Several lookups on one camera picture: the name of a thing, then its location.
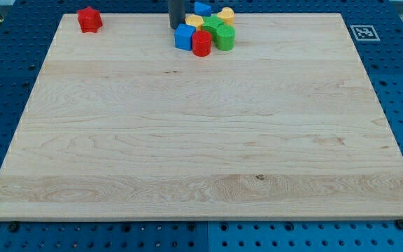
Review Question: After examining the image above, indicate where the blue cube block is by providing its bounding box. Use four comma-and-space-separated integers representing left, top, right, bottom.
174, 24, 196, 51

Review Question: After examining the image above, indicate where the black board stop screw right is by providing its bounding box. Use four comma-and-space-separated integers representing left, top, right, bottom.
395, 219, 403, 230

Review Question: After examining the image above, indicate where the red cylinder block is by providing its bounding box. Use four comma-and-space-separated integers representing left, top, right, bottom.
192, 30, 212, 57

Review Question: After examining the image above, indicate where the black board stop screw left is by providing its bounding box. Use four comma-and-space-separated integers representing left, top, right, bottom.
7, 221, 20, 233

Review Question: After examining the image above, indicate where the yellow hexagon block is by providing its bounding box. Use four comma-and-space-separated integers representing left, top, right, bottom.
185, 14, 204, 31

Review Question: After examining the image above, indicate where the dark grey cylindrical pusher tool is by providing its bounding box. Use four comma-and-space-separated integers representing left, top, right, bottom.
168, 0, 185, 29

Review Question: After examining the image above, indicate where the yellow heart block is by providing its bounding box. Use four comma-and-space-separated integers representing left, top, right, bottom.
217, 7, 234, 26

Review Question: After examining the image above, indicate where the green cylinder block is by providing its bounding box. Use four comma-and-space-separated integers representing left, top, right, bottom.
216, 24, 235, 51

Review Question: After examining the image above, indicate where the red star block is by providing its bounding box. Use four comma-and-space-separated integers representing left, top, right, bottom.
76, 6, 103, 33

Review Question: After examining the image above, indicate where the blue triangle block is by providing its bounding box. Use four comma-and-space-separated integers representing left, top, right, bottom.
194, 1, 212, 16

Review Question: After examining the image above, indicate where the green hexagon block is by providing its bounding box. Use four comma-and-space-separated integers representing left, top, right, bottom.
201, 15, 224, 43

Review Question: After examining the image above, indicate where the black board stop screw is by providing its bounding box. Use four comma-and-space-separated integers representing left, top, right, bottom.
7, 221, 20, 233
395, 219, 403, 230

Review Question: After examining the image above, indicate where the wooden board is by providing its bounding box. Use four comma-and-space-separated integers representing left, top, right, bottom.
0, 13, 403, 222

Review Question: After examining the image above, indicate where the white fiducial marker tag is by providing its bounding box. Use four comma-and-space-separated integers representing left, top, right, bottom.
351, 24, 380, 41

